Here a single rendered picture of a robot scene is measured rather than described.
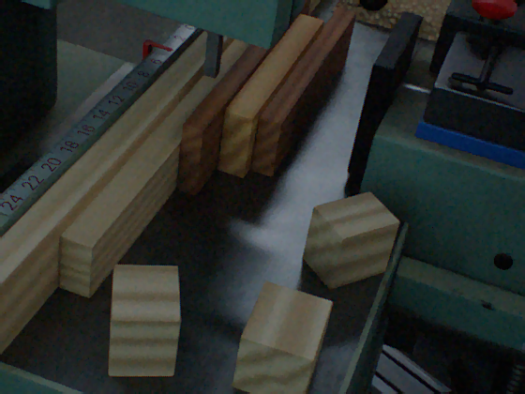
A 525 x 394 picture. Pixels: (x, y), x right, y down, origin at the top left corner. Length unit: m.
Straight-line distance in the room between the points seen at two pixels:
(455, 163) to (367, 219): 0.08
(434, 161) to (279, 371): 0.19
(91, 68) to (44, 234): 0.45
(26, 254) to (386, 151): 0.25
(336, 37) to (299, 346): 0.33
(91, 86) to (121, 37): 1.76
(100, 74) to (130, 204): 0.40
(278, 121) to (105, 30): 2.09
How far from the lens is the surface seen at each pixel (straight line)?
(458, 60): 0.62
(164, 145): 0.59
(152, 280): 0.49
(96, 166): 0.55
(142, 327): 0.47
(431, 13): 0.88
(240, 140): 0.62
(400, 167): 0.61
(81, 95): 0.90
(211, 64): 0.64
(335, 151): 0.68
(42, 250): 0.51
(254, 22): 0.58
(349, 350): 0.53
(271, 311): 0.49
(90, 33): 2.67
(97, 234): 0.52
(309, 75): 0.68
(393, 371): 1.46
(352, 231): 0.54
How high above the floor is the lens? 1.28
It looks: 37 degrees down
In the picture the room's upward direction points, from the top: 10 degrees clockwise
